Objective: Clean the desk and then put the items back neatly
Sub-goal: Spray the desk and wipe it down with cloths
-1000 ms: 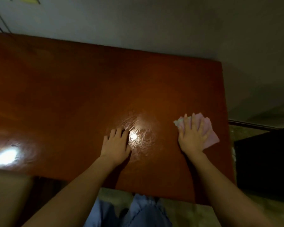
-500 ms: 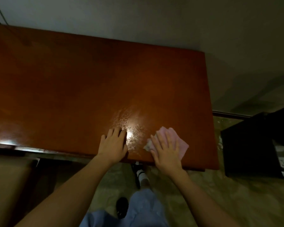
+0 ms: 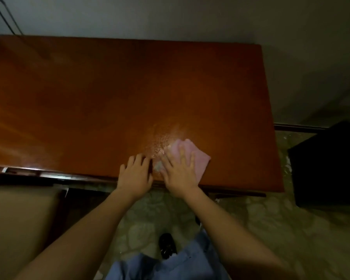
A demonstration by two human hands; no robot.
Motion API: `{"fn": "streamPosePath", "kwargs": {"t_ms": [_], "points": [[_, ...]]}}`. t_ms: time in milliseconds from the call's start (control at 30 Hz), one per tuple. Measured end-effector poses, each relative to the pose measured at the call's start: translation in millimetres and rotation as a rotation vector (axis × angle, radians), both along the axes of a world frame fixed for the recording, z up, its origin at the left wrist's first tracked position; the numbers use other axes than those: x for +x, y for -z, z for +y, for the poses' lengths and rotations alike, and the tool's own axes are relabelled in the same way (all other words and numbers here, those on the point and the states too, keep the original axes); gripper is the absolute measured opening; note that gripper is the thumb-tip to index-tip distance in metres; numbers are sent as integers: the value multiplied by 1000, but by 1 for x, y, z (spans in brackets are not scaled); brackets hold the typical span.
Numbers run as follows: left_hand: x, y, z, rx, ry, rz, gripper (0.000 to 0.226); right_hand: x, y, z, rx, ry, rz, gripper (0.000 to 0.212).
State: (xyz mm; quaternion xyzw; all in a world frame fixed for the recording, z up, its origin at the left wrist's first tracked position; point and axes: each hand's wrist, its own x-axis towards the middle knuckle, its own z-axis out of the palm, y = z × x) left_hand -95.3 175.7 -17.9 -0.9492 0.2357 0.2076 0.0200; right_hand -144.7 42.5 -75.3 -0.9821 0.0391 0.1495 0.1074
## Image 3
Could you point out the person's right hand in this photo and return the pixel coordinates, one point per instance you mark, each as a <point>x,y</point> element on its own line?
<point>179,175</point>

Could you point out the person's left hand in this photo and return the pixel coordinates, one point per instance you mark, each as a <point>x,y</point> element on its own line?
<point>134,179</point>

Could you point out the pink cleaning cloth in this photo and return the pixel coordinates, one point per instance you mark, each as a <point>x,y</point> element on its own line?
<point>204,159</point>

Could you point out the person's right forearm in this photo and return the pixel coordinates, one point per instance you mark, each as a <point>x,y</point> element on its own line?
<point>239,242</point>

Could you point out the person's left forearm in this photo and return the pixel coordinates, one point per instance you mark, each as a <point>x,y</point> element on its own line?
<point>70,242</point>

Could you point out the person's black shoe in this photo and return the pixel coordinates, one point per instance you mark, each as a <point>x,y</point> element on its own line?
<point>167,245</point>
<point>198,219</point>

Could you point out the person's blue trousers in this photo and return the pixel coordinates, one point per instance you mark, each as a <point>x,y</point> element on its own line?
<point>169,265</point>

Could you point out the reddish wooden desk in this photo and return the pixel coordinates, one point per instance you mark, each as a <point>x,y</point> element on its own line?
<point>105,90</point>

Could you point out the beige padded stool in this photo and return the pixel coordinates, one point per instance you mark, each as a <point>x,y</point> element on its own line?
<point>20,230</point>

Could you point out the black low cabinet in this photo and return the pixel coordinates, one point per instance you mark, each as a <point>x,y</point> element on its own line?
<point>329,166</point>

